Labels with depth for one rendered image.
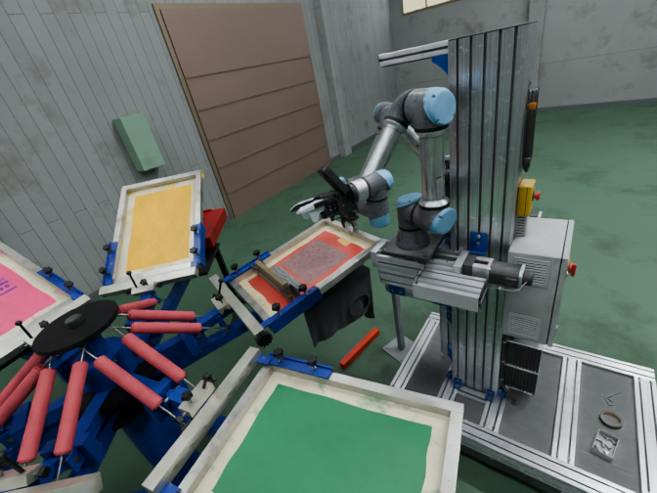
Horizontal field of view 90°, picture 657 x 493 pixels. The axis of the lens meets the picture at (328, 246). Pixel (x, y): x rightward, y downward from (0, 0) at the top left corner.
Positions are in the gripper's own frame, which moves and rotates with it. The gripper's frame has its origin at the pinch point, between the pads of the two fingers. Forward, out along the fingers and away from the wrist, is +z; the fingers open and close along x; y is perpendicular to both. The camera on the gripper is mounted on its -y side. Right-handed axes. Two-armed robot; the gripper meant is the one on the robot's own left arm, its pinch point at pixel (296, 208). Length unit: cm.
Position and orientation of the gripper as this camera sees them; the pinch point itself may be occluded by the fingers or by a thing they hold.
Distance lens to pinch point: 101.2
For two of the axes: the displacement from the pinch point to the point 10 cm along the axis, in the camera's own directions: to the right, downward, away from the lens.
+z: -8.4, 4.0, -3.7
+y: 2.6, 8.9, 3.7
